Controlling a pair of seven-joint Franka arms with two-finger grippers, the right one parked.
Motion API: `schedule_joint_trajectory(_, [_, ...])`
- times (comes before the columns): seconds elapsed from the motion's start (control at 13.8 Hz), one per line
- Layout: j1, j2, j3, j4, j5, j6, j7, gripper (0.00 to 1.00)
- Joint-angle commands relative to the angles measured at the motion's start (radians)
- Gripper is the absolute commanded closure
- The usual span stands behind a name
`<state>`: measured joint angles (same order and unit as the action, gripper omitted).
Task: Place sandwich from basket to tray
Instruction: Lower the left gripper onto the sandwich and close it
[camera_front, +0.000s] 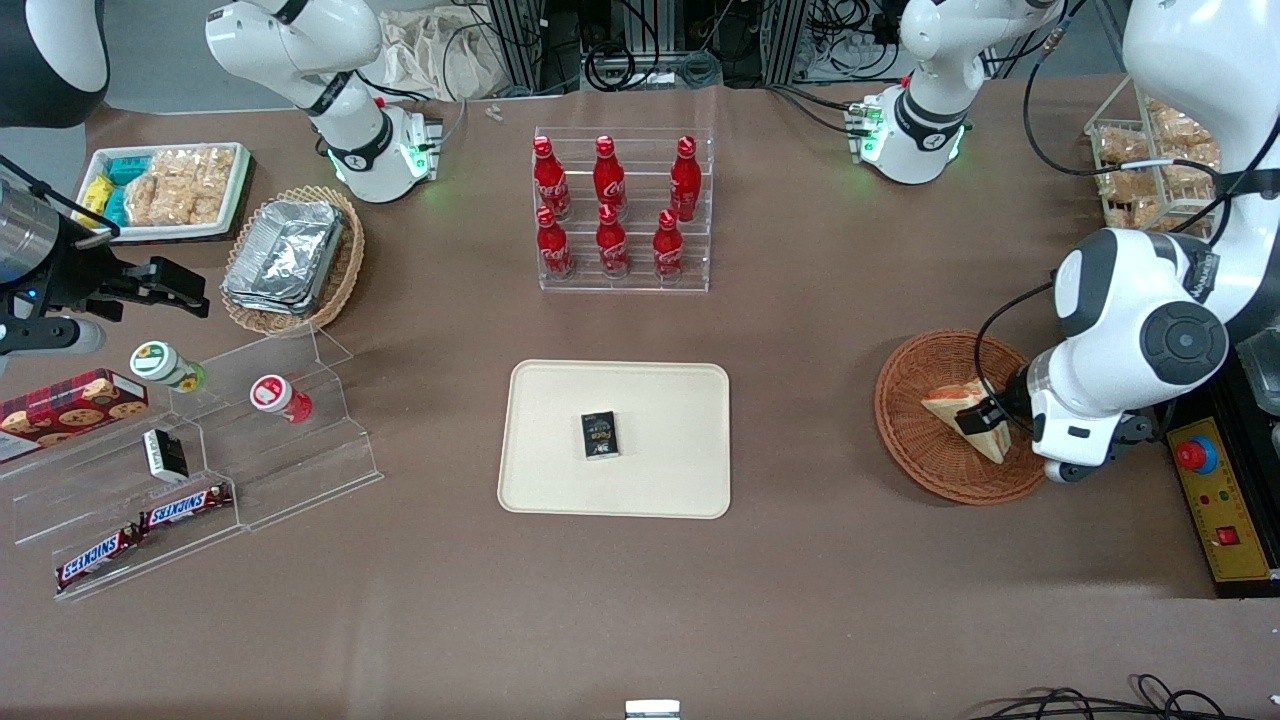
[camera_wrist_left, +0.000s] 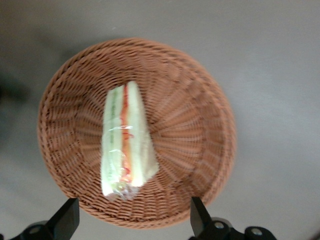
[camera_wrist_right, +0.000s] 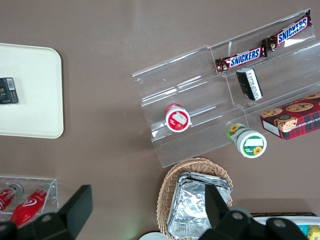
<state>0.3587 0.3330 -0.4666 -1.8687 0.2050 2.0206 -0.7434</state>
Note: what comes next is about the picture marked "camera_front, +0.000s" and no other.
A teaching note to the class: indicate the beige plastic tray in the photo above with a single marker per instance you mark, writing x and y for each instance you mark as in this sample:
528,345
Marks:
550,440

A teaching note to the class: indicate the yellow snack packet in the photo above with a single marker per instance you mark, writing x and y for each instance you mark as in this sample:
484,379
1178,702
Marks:
95,195

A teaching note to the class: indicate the white rectangular snack tray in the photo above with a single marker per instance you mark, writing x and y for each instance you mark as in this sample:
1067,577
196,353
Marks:
240,170

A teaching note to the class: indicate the light oval wicker basket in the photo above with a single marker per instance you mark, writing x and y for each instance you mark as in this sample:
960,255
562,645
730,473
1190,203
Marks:
345,260

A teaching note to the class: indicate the black countertop appliance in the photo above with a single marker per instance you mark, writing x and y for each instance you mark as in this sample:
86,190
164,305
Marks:
1240,435

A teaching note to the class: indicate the aluminium foil container stack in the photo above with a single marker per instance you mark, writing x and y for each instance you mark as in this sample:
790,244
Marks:
285,255

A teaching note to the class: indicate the white device at table edge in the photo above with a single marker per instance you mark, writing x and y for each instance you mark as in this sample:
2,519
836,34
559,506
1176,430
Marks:
652,710

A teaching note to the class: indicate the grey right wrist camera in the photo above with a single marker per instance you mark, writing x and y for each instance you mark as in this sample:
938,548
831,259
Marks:
50,337

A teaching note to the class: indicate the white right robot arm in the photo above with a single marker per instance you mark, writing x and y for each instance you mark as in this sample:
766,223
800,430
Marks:
340,90

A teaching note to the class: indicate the beige cloth bag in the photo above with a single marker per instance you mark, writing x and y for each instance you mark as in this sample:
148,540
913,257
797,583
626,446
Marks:
440,55

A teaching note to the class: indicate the red cola bottle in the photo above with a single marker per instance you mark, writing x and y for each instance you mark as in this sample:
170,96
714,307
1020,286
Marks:
609,178
551,180
668,250
685,182
612,245
553,248

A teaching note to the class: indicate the triangular sandwich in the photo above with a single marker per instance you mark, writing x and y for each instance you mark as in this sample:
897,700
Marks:
950,402

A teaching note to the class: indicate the teal snack packet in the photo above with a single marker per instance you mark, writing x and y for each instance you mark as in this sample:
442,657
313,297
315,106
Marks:
128,170
115,207

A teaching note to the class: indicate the red lid drink bottle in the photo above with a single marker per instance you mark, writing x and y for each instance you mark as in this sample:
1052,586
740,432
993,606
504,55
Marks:
275,395

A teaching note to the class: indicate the brown wicker basket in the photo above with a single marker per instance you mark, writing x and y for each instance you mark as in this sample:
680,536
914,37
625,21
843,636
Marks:
915,450

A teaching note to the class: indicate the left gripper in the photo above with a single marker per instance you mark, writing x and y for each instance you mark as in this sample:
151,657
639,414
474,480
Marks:
1003,401

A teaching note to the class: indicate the yellow emergency stop box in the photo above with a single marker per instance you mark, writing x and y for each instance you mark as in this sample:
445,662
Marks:
1225,520

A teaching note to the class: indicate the bagged fried snack pack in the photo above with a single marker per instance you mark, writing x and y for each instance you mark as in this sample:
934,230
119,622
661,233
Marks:
1122,185
1180,125
1190,160
1140,213
1122,147

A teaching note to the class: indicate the clear acrylic bottle rack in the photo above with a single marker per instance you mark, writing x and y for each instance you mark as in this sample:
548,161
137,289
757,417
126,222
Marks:
640,250

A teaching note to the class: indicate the black and white small box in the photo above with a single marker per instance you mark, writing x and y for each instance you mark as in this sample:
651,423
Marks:
165,455

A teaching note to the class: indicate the green lid drink bottle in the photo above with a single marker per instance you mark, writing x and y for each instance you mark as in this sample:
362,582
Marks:
160,364

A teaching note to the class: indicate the aluminium frame post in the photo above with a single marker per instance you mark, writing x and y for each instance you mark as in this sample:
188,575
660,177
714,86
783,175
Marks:
785,40
520,40

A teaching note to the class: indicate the clear rice cracker pack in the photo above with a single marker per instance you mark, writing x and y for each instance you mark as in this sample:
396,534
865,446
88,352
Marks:
195,165
155,200
212,205

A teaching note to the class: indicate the clear acrylic step shelf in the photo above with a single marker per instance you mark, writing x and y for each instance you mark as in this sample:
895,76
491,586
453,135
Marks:
320,450

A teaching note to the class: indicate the snickers chocolate bar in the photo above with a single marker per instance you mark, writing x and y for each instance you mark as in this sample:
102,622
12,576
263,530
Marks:
98,558
185,506

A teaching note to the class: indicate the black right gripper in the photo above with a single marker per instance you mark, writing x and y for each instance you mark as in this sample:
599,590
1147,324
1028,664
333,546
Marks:
78,278

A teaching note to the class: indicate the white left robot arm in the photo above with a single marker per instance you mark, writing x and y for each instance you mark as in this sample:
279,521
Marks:
1140,290

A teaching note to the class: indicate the small black snack box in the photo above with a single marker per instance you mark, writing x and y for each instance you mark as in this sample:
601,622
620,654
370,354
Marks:
600,436

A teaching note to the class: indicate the steel appliance pan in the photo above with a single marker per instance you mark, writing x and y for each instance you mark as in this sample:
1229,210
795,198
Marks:
1265,385

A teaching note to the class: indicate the red cookie box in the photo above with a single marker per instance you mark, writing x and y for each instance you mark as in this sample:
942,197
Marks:
70,410

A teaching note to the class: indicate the white power strip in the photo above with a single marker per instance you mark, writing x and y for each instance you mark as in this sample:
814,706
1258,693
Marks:
850,45

